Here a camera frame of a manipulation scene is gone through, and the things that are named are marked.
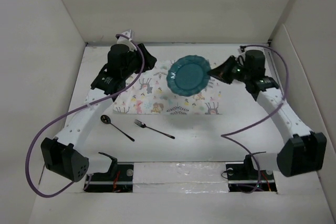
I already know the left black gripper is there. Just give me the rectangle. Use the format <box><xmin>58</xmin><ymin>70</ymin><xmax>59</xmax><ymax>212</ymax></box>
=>
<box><xmin>122</xmin><ymin>44</ymin><xmax>155</xmax><ymax>80</ymax></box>

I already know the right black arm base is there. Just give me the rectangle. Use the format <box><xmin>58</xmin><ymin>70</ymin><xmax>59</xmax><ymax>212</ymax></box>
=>
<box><xmin>221</xmin><ymin>154</ymin><xmax>277</xmax><ymax>193</ymax></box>

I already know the patterned cloth placemat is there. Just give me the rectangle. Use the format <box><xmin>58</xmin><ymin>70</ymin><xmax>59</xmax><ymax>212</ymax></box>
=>
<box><xmin>113</xmin><ymin>60</ymin><xmax>224</xmax><ymax>115</ymax></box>

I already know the black fork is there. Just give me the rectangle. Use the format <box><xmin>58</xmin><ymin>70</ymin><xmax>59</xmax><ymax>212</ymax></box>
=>
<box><xmin>134</xmin><ymin>120</ymin><xmax>175</xmax><ymax>139</ymax></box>

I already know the black spoon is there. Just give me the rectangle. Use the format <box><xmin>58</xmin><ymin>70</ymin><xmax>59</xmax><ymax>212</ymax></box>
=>
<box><xmin>100</xmin><ymin>115</ymin><xmax>135</xmax><ymax>142</ymax></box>

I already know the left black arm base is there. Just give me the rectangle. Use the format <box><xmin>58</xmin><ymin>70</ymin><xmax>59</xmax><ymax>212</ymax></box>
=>
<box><xmin>83</xmin><ymin>152</ymin><xmax>134</xmax><ymax>193</ymax></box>

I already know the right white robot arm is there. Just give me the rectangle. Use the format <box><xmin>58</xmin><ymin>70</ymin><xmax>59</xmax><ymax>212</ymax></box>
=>
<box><xmin>208</xmin><ymin>45</ymin><xmax>327</xmax><ymax>179</ymax></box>

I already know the teal scalloped plate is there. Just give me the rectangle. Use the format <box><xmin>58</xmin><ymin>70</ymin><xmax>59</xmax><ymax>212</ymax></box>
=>
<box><xmin>166</xmin><ymin>55</ymin><xmax>211</xmax><ymax>97</ymax></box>

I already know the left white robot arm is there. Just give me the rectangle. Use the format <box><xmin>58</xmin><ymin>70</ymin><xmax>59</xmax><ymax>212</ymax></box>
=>
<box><xmin>41</xmin><ymin>29</ymin><xmax>156</xmax><ymax>182</ymax></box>

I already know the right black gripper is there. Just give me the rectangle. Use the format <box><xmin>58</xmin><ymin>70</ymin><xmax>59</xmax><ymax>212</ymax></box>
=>
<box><xmin>207</xmin><ymin>55</ymin><xmax>251</xmax><ymax>84</ymax></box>

